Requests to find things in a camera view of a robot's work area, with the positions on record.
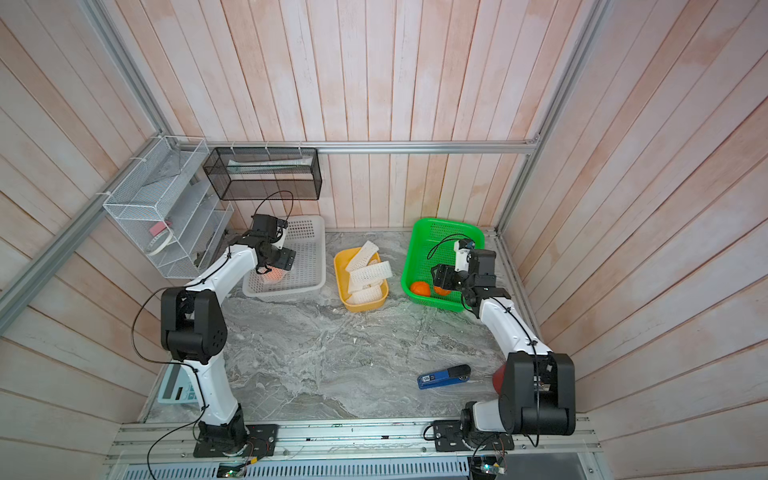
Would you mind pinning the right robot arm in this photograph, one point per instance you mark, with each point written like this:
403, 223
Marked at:
537, 393

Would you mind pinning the white plastic basket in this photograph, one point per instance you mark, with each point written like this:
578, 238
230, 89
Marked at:
306, 236

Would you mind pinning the green plastic basket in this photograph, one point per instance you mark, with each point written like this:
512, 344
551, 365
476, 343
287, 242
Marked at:
432, 243

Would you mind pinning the removed white foam net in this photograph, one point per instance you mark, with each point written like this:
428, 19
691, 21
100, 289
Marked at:
362, 258

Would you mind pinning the white tape roll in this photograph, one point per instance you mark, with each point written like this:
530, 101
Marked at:
159, 242

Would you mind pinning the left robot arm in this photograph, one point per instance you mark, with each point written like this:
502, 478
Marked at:
194, 331

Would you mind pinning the white wire shelf rack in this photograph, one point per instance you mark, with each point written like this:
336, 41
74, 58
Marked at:
165, 183

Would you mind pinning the black wire mesh basket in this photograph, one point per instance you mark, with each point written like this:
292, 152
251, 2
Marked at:
240, 173

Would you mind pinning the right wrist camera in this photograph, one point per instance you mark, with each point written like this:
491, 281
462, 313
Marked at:
463, 249

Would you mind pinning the aluminium front rail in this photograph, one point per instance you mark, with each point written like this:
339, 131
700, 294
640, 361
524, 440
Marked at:
331, 439

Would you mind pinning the yellow plastic tub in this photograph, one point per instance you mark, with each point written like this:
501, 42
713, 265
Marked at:
340, 262

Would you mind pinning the blue black stapler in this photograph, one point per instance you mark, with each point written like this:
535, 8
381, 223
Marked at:
450, 376

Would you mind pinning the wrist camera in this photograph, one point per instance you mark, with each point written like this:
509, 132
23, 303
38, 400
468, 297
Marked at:
463, 249
277, 232

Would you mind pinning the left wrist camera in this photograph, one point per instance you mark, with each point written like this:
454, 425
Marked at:
277, 232

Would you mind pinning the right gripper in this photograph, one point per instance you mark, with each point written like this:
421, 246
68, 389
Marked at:
446, 273

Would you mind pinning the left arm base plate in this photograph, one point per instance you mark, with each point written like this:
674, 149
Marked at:
253, 440

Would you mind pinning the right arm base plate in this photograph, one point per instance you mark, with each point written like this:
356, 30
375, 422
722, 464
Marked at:
448, 436

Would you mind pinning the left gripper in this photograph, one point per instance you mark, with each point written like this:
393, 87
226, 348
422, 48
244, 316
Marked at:
286, 259

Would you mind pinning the pink box on shelf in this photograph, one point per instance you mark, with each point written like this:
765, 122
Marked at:
158, 228

